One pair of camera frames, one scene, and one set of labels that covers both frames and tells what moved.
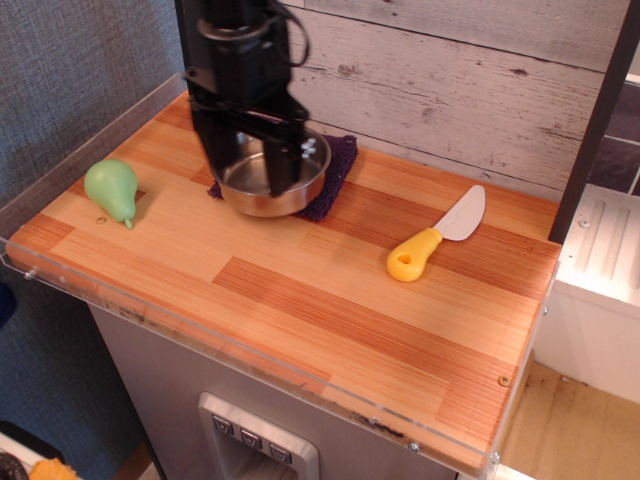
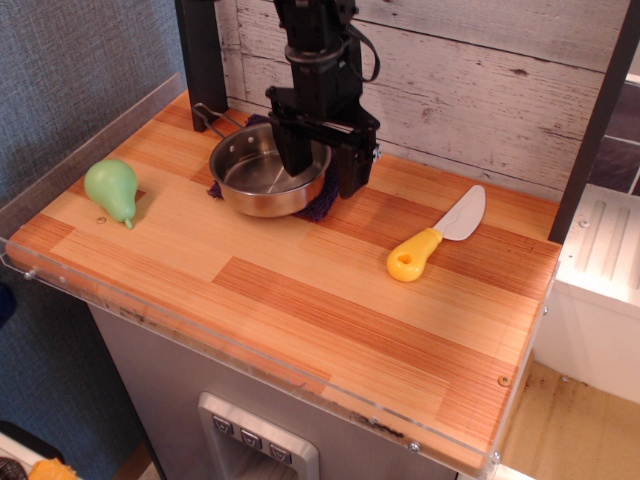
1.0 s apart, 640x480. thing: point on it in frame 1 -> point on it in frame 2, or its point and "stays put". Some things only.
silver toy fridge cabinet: x=205 y=416 stays put
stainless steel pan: x=241 y=177 stays put
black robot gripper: x=239 y=70 -> x=328 y=90
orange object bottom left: x=50 y=469 stays put
